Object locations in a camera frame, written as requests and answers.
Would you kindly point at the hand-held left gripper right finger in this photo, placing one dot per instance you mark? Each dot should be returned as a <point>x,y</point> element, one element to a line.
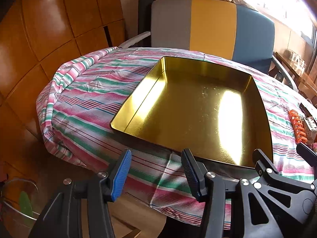
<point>190,172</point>

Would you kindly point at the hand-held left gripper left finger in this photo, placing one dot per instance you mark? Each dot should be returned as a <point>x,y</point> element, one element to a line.
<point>121,176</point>

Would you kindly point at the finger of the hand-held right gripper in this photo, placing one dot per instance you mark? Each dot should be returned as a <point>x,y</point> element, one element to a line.
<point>307,153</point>
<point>263,162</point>

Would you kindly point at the white orange snack packet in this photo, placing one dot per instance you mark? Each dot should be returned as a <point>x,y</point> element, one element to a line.
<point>309,126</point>

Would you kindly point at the gold metal tin container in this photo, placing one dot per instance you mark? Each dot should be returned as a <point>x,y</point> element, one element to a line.
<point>185,109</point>

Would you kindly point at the orange plastic rack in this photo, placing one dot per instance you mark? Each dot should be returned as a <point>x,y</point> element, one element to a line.
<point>292,115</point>

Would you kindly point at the brown toothed plastic bar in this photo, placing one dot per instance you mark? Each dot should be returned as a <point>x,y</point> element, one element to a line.
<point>304,109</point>

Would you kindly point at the wooden stool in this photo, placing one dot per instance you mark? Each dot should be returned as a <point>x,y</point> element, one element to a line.
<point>138,218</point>

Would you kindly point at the wooden side table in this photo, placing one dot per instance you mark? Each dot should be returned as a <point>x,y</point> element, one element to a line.
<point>304,81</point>

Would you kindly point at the pink green striped tablecloth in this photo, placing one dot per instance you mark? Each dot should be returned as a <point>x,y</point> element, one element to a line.
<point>94,96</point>

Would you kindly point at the green plastic item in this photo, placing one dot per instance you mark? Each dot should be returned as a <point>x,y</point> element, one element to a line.
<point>26,203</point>

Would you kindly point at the grey yellow blue armchair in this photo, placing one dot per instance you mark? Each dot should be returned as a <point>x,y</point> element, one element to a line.
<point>213,24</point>

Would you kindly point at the black rolled mat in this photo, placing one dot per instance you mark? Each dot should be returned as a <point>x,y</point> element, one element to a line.
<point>145,14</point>

